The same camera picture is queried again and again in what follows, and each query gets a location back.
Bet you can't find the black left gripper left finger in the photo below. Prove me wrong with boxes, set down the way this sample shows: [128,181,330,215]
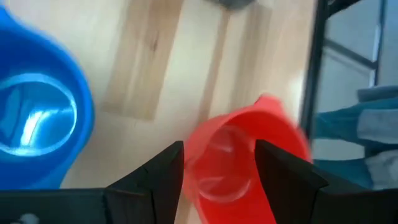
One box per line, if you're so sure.
[104,140,185,224]

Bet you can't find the light blue measuring cup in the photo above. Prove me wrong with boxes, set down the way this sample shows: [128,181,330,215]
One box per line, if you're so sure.
[0,6,96,190]

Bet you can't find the red measuring cup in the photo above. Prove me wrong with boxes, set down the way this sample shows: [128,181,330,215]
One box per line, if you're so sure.
[182,95,313,224]

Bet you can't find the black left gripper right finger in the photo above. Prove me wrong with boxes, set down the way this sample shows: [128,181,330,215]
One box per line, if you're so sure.
[254,139,330,224]

